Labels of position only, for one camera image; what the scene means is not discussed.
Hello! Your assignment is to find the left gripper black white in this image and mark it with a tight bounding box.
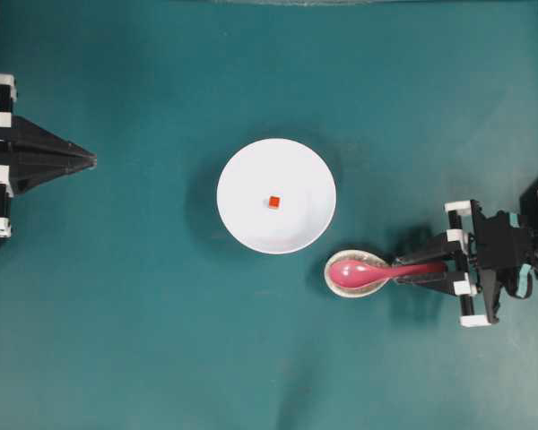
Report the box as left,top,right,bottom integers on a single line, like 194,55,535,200
0,74,97,246

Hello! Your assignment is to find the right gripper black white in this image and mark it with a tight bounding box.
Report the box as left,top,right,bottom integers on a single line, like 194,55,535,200
393,200,535,328

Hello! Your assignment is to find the pink spoon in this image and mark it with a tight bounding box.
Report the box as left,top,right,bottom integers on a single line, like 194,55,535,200
328,260,447,288

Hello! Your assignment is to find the red block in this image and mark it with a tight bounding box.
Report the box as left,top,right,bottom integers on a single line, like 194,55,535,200
268,195,281,210

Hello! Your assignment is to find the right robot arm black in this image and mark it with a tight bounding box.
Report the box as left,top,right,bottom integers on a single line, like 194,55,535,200
395,179,538,328

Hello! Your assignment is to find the small speckled spoon rest dish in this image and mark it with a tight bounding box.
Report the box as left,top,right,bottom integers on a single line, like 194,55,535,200
324,250,390,298

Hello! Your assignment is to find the white bowl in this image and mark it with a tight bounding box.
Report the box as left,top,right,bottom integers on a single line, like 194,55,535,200
216,138,336,254

